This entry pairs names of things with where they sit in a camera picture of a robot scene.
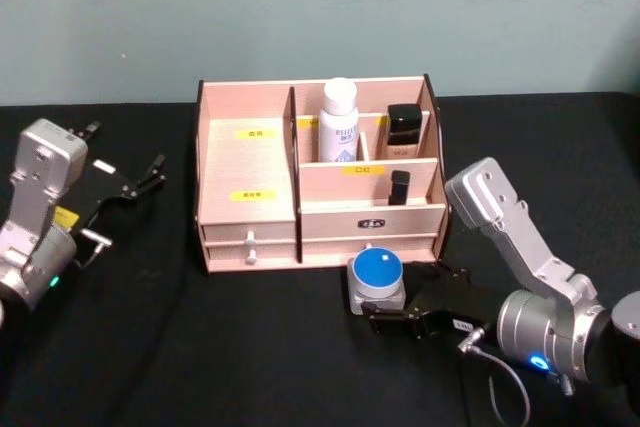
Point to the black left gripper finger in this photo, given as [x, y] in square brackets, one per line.
[149, 188]
[158, 166]

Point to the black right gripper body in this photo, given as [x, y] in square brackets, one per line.
[460, 309]

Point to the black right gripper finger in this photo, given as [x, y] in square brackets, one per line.
[440, 272]
[395, 321]

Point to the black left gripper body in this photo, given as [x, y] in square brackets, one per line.
[102, 187]

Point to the grey jar with blue lid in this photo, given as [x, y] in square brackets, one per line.
[376, 272]

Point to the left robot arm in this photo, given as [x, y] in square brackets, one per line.
[35, 182]

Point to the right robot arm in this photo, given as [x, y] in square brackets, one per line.
[535, 322]

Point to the pink wooden desk organizer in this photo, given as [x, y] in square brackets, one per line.
[250, 167]

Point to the small black lipstick tube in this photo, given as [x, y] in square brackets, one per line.
[399, 188]

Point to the small pink wooden drawer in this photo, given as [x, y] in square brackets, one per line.
[235, 256]
[235, 233]

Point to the wide pink wooden drawer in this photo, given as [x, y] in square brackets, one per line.
[330, 247]

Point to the black table cloth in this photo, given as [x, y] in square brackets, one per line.
[225, 347]

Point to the white plastic spray bottle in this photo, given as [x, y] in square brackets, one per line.
[338, 132]

